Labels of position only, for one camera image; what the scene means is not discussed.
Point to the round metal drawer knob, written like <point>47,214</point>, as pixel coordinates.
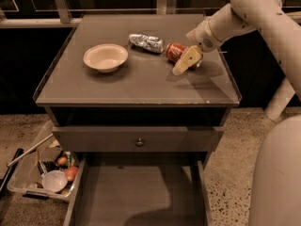
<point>140,142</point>

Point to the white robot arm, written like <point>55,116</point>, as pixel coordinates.
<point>276,186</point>

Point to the metal window railing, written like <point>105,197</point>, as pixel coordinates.
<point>94,16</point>

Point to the red apple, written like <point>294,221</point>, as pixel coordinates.
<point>71,173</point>

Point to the orange fruit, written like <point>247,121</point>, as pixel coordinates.
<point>62,161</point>

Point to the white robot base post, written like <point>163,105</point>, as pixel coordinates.
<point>280,100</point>

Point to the grey metal rod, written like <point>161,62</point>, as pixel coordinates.
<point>30,150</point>

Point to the crumpled silver foil bag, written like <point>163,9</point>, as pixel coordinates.
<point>147,42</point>

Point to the red coke can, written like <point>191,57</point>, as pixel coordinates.
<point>174,51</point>

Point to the grey drawer cabinet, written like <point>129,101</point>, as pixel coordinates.
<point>143,91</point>

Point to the white paper bowl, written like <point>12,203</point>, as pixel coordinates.
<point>105,58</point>

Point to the dark snack packet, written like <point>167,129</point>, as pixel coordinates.
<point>46,166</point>

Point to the small white plastic bowl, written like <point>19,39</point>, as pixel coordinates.
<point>54,181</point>

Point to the open grey middle drawer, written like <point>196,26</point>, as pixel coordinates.
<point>139,189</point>

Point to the black flat bar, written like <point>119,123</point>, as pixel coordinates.
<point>4,180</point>

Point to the clear plastic storage bin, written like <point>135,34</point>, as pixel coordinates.
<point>26,178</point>

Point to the grey top drawer front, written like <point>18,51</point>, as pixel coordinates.
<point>121,139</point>

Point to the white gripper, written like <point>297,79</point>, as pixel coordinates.
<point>203,37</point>

